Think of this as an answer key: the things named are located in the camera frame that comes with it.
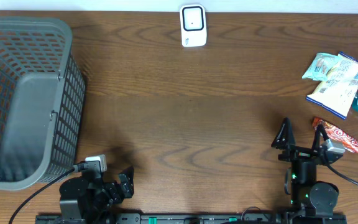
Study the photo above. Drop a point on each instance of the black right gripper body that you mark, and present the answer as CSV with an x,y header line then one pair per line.
x,y
298,154

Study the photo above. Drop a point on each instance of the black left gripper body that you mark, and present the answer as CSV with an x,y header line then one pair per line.
x,y
110,191

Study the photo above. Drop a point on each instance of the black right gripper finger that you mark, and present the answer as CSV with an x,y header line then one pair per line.
x,y
320,131
285,137

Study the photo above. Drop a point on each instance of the red chocolate bar wrapper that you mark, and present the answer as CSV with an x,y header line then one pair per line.
x,y
350,143

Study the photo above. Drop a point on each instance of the yellow snack bag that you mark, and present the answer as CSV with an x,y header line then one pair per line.
x,y
336,94

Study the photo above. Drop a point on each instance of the light teal snack packet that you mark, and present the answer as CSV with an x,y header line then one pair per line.
x,y
320,66

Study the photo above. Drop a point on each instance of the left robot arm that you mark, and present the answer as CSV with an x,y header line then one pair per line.
x,y
88,198

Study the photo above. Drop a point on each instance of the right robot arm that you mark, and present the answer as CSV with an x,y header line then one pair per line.
x,y
310,199

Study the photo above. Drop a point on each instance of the white barcode scanner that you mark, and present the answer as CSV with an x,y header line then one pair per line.
x,y
193,25

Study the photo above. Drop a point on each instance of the gray plastic basket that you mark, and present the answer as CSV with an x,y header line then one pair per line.
x,y
42,95

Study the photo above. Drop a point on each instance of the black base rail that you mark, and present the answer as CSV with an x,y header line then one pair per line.
x,y
136,218

